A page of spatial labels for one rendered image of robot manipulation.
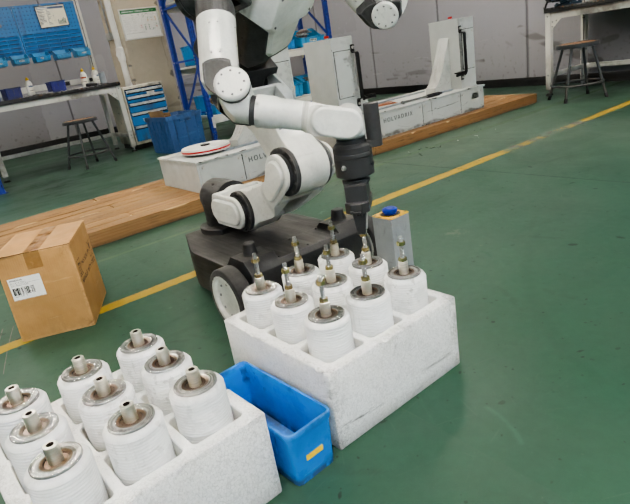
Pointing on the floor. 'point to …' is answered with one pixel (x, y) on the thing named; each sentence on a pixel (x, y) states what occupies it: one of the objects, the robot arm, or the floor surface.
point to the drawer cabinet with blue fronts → (150, 99)
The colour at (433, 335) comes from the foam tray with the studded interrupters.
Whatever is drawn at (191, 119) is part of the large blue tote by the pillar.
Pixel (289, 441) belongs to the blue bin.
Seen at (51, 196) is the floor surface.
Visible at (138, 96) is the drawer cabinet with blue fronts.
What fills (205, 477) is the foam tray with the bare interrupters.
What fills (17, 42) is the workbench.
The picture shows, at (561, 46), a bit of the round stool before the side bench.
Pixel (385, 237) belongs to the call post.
